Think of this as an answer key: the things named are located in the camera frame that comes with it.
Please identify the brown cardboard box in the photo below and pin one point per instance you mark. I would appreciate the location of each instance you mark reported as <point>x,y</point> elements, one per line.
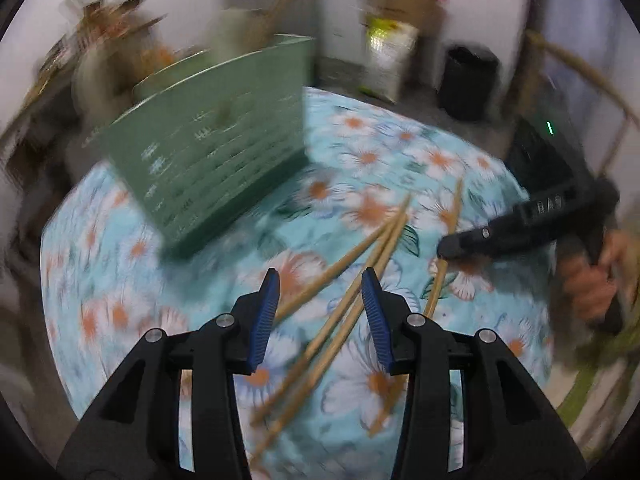
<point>415,10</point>

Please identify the bamboo chopstick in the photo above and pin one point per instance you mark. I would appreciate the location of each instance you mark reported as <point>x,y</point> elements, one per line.
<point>435,285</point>
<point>345,260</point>
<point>320,340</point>
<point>310,385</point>

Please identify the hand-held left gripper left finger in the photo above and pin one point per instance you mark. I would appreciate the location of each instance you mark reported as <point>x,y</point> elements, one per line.
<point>265,320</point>

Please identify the blue floral tablecloth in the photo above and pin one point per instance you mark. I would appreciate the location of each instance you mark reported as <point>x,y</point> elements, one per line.
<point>125,285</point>

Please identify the green plastic utensil holder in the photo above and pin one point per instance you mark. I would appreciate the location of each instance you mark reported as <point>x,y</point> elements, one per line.
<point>215,150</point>

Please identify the black trash bin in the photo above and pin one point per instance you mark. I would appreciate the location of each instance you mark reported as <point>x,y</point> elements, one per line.
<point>467,85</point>

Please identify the white and yellow rice bag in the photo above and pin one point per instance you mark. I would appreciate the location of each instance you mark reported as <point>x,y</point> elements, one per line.
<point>387,60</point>

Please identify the light wooden chair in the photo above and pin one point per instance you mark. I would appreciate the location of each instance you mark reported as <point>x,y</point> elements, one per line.
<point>536,41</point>

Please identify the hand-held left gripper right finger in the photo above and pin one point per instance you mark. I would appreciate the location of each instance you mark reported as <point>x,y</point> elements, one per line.
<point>375,320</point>

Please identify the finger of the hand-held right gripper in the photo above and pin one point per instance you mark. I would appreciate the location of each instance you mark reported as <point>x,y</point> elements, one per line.
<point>465,245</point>

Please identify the person's right hand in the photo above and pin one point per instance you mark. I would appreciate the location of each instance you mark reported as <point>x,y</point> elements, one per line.
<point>580,285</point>

